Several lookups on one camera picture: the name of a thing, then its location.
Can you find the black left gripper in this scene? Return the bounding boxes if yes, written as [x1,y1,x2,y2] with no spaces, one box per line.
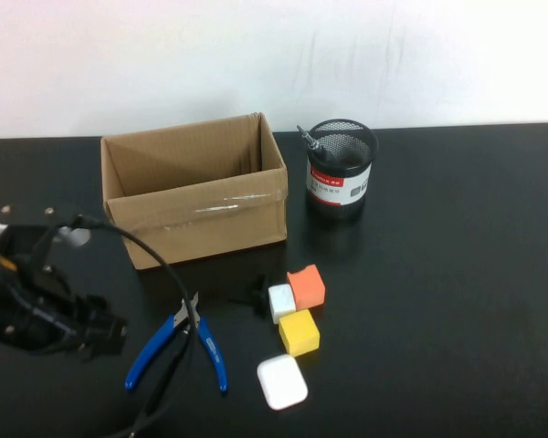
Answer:
[0,225,129,364]

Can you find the thin black pen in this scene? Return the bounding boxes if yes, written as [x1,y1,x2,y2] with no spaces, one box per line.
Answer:
[127,326,194,438]

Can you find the blue-handled wire cutters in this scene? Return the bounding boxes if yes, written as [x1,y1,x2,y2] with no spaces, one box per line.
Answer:
[124,291,229,392]

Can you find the brown cardboard box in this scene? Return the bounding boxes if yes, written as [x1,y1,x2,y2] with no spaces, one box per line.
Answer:
[100,111,289,270]

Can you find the small black plastic clip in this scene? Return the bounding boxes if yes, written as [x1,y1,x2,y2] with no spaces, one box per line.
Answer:
[227,274,269,318]

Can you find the small white block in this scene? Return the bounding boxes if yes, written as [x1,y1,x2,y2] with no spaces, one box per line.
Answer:
[268,283,298,325]

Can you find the white rounded earbud case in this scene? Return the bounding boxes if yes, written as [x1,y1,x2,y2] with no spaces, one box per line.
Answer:
[256,354,310,412]

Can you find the yellow block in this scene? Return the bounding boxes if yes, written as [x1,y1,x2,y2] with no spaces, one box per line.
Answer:
[278,308,321,358]

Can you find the orange foam block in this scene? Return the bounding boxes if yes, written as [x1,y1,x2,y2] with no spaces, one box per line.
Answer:
[286,263,327,309]

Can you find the black mesh pen holder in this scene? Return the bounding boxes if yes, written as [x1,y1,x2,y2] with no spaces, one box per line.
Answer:
[304,119,379,221]

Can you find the black left camera cable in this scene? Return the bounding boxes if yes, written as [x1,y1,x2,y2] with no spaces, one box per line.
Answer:
[72,214,200,438]

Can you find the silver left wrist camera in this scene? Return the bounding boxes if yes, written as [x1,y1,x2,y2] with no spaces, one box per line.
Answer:
[0,204,92,250]

